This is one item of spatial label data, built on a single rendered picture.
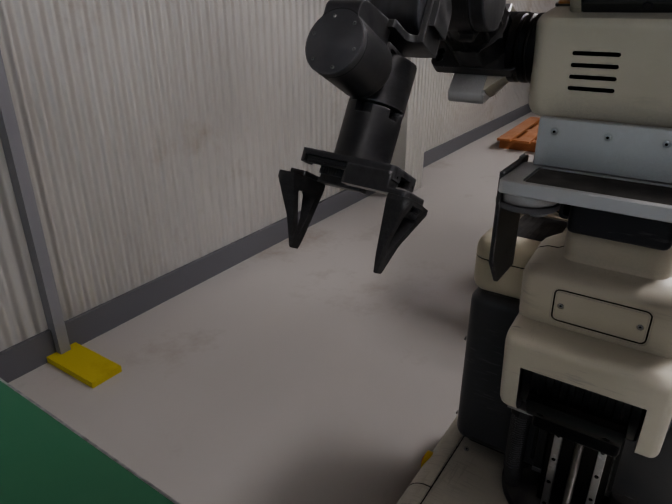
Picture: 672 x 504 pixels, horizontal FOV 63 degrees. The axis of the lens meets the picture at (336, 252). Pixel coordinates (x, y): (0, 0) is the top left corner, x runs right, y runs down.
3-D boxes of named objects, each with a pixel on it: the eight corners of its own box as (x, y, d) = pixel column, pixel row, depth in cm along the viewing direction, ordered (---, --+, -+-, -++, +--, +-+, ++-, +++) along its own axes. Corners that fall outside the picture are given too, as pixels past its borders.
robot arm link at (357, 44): (455, 3, 53) (378, 4, 58) (411, -70, 43) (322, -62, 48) (425, 123, 53) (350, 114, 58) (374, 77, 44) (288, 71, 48)
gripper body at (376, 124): (391, 185, 49) (413, 105, 49) (297, 164, 54) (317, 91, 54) (412, 198, 55) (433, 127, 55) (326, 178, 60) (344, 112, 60)
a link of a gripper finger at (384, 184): (385, 277, 49) (414, 175, 48) (317, 257, 52) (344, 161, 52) (409, 281, 55) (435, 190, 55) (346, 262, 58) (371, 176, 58)
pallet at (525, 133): (529, 126, 611) (531, 116, 607) (613, 135, 568) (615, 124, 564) (490, 149, 513) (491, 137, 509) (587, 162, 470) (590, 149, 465)
